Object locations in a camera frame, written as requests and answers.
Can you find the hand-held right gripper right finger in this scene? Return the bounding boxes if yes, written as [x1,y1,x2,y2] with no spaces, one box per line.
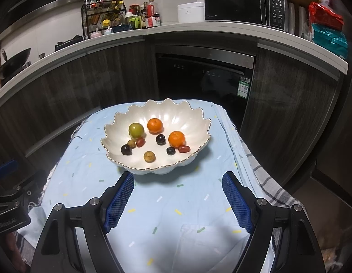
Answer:
[222,171,327,273]

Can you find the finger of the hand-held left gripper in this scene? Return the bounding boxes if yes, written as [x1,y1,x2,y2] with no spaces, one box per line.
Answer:
[0,171,48,205]
[0,159,19,178]

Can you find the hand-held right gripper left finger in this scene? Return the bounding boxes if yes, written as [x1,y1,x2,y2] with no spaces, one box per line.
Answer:
[30,172,135,273]

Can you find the white scalloped bowl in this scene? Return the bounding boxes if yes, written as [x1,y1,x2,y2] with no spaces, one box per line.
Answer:
[101,98,212,174]

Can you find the green apple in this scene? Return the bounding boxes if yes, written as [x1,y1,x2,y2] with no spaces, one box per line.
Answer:
[128,123,145,139]

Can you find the mandarin orange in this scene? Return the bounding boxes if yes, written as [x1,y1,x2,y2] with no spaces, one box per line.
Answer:
[168,131,186,147]
[147,118,163,134]

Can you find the grey plaid cloth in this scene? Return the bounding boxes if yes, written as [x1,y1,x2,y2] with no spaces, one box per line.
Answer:
[236,131,307,273]

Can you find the light blue patterned cloth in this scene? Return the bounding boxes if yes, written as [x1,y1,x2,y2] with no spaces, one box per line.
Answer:
[18,99,279,273]

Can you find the black wok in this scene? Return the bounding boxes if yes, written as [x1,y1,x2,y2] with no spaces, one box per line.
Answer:
[0,48,31,80]

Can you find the dark wood kitchen cabinet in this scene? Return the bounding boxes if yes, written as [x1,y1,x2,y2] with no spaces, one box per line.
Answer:
[0,31,350,194]

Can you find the green and white sticker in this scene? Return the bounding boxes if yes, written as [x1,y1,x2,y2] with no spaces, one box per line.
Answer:
[239,77,251,96]

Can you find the steel and glass range hood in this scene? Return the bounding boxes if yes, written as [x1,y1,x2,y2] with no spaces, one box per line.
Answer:
[0,0,93,43]

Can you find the teal plastic bag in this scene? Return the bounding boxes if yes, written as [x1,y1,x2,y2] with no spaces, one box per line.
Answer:
[311,23,348,60]

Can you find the white upright plates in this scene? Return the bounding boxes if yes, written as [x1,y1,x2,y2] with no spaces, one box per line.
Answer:
[288,2,311,39]

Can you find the row of condiment bottles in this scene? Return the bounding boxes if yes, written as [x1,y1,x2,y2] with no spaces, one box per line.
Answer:
[84,0,162,36]

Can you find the white rice cooker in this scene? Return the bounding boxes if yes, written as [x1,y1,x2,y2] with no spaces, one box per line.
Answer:
[177,2,205,23]

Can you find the black microwave oven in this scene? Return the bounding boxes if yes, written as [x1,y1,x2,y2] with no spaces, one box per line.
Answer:
[204,0,289,32]

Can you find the red plastic bag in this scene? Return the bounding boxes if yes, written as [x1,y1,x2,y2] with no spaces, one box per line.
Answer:
[309,2,344,30]

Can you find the black wire spice rack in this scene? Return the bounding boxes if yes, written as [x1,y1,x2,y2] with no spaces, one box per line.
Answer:
[82,0,127,40]

